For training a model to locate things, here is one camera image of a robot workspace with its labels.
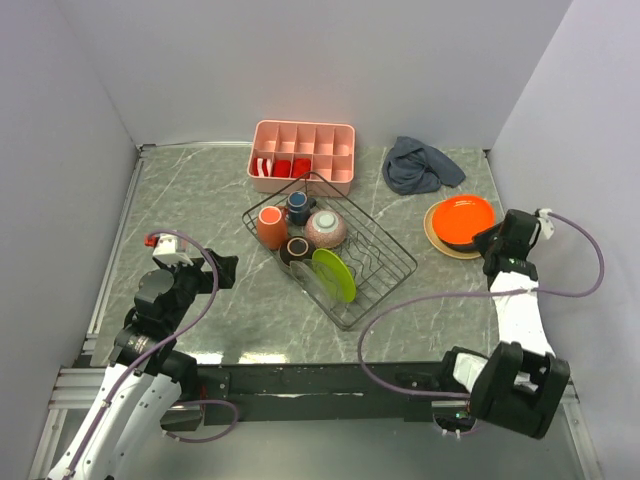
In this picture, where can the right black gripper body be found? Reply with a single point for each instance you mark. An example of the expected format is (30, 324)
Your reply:
(495, 246)

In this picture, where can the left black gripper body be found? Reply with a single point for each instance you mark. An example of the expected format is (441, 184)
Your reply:
(190, 279)

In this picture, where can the black plate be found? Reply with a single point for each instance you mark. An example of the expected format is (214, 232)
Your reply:
(468, 247)

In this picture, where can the orange plate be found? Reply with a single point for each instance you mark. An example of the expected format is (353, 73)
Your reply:
(459, 218)

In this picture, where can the tan wooden plate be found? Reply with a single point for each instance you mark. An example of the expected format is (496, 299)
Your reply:
(429, 230)

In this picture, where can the clear glass plate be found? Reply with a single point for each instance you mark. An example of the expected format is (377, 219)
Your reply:
(300, 275)
(329, 296)

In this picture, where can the lime green plate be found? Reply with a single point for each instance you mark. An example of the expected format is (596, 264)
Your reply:
(339, 270)

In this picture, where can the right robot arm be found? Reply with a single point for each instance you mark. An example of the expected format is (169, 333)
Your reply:
(520, 385)

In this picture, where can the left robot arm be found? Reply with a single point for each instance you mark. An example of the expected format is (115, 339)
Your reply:
(145, 376)

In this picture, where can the orange mug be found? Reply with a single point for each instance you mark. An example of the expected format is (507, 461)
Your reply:
(272, 230)

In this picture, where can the black bowl gold rim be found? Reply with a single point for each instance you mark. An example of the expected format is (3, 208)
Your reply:
(296, 248)

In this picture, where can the dark blue cup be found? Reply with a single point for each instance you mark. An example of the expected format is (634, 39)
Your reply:
(299, 206)

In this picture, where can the grey crumpled cloth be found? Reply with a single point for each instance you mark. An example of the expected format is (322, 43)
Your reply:
(412, 167)

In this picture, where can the pink patterned bowl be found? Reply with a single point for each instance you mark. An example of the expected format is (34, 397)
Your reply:
(325, 229)

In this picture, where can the red white striped roll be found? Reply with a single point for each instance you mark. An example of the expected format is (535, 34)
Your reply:
(262, 167)

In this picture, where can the red roll middle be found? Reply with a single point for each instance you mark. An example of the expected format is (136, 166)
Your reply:
(282, 169)

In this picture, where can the red roll right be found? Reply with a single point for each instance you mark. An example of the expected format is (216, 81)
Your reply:
(301, 167)

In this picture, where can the pink compartment organizer box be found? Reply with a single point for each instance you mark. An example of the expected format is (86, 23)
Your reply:
(330, 146)

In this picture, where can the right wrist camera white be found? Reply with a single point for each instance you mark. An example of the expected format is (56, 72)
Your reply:
(547, 227)

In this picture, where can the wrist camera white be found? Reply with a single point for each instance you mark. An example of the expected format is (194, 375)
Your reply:
(167, 245)
(547, 227)

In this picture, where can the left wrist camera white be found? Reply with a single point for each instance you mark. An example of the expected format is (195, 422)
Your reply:
(167, 245)

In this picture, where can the black wire dish rack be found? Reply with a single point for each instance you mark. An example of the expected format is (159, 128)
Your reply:
(378, 262)

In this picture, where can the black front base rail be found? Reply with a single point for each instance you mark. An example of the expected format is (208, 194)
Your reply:
(309, 392)

